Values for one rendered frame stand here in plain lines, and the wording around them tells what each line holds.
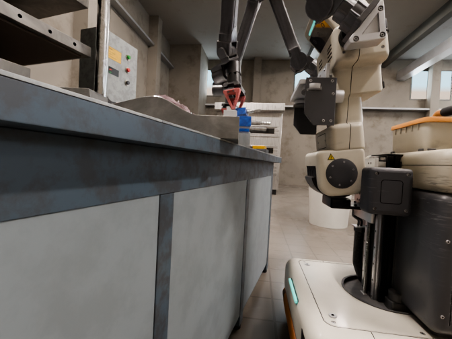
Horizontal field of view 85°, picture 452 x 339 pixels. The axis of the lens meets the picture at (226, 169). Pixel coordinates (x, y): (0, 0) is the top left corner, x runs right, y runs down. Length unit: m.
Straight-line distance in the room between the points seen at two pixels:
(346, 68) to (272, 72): 10.21
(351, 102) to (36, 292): 0.97
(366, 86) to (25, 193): 0.97
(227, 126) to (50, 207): 0.41
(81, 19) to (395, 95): 10.64
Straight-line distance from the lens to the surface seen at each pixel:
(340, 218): 3.42
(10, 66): 0.50
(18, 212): 0.32
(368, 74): 1.04
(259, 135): 6.41
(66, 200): 0.35
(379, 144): 11.56
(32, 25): 1.39
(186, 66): 10.20
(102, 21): 1.56
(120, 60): 1.77
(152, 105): 0.66
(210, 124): 0.62
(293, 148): 10.61
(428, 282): 0.95
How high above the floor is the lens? 0.74
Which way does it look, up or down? 1 degrees down
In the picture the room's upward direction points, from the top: 3 degrees clockwise
